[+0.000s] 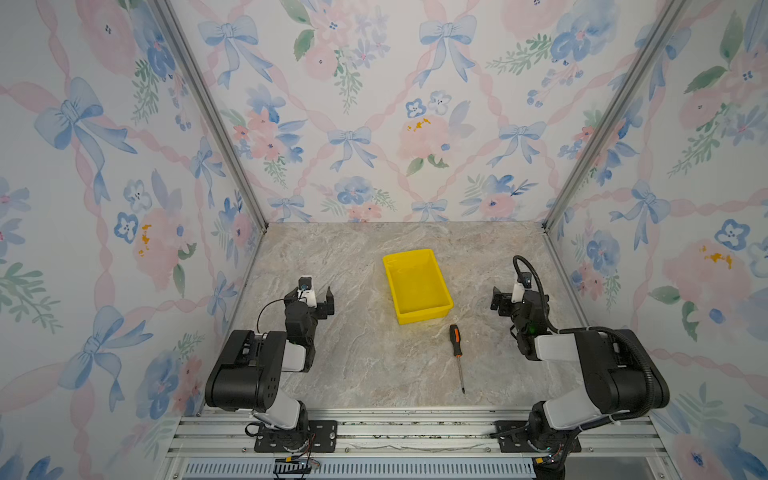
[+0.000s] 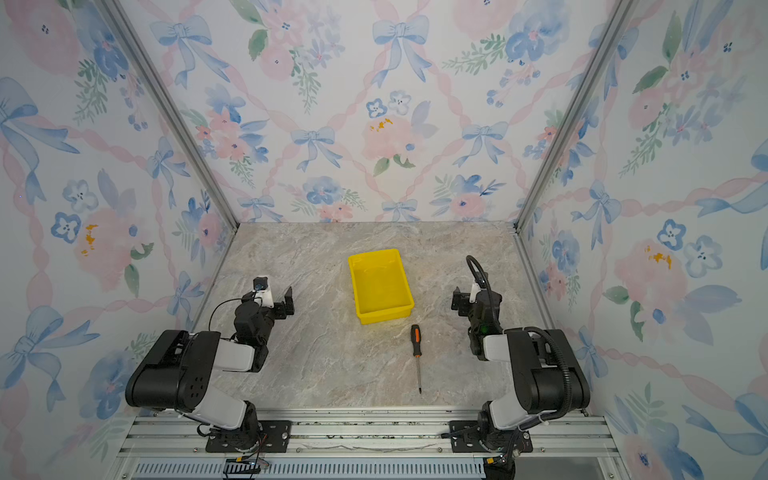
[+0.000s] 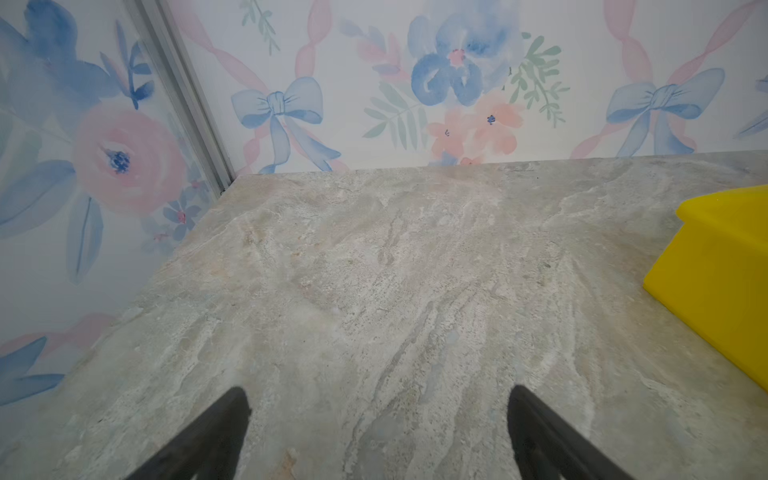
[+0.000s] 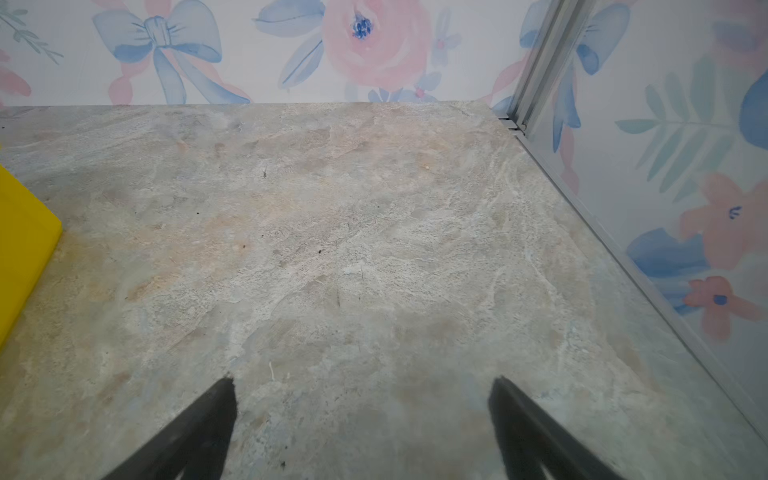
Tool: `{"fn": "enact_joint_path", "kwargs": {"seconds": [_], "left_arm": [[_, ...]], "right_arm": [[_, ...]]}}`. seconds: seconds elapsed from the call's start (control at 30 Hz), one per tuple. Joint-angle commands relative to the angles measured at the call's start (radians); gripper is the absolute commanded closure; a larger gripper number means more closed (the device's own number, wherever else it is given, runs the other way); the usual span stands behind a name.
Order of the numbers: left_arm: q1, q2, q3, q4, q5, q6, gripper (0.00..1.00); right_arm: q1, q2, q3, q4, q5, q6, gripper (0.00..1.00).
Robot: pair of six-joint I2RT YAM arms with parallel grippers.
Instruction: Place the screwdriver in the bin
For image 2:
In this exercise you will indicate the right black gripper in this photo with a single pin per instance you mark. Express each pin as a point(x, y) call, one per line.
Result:
point(459, 301)

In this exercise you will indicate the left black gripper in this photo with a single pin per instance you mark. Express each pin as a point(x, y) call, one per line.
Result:
point(282, 303)

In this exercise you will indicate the black orange handled screwdriver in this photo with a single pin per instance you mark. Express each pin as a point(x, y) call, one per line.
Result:
point(415, 336)

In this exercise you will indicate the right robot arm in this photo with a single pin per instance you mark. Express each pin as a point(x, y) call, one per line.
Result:
point(547, 380)

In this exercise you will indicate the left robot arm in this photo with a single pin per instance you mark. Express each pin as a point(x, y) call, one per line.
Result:
point(176, 375)

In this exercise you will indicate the yellow plastic bin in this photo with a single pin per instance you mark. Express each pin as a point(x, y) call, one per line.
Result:
point(380, 286)

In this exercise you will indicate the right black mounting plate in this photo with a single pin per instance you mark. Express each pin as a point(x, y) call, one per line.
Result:
point(471, 437)

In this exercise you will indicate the black mounting plate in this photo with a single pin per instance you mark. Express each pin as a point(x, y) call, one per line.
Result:
point(271, 436)
point(471, 437)

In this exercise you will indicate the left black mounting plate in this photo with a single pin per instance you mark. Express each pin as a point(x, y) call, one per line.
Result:
point(271, 436)

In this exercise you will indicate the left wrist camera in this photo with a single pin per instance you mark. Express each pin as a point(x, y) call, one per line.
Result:
point(264, 294)

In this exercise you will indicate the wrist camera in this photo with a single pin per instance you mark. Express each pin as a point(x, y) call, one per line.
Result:
point(474, 291)
point(264, 294)

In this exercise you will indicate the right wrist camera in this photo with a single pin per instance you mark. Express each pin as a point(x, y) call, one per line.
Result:
point(474, 291)

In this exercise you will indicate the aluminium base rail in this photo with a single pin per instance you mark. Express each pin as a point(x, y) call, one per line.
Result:
point(373, 443)

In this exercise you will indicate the left aluminium corner post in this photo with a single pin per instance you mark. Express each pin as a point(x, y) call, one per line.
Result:
point(117, 19)

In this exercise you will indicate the aluminium corner post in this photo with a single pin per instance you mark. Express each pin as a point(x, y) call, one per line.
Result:
point(117, 19)
point(611, 33)

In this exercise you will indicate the right aluminium corner post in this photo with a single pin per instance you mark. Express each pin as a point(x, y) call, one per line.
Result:
point(611, 33)

